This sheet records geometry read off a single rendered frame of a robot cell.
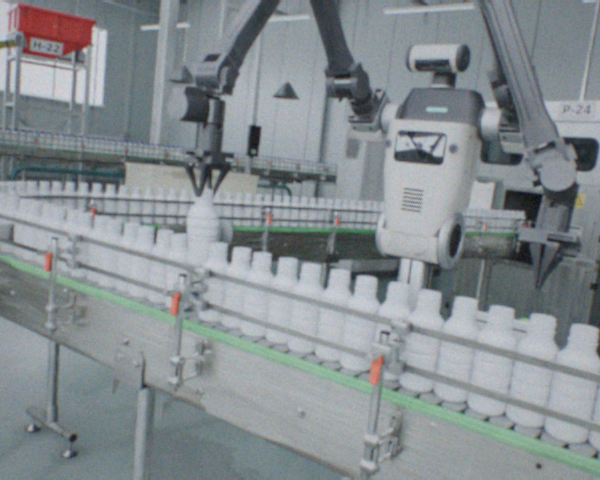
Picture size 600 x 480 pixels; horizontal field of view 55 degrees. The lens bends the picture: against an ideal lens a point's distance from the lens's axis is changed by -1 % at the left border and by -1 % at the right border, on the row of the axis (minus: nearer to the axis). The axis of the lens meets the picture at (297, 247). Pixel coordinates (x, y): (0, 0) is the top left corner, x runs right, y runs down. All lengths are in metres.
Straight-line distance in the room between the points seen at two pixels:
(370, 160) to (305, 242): 4.06
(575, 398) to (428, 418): 0.22
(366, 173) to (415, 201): 5.57
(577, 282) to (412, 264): 3.04
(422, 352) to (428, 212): 0.68
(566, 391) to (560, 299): 3.79
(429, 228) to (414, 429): 0.73
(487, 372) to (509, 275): 3.98
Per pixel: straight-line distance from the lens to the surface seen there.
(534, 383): 0.94
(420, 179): 1.61
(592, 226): 4.58
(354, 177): 7.22
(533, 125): 1.18
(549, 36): 13.69
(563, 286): 4.69
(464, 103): 1.67
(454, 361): 0.97
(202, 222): 1.25
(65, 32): 7.89
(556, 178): 1.09
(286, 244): 3.15
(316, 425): 1.10
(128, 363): 1.42
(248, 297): 1.16
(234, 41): 1.30
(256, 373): 1.15
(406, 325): 0.96
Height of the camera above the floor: 1.35
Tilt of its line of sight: 8 degrees down
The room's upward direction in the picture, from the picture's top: 6 degrees clockwise
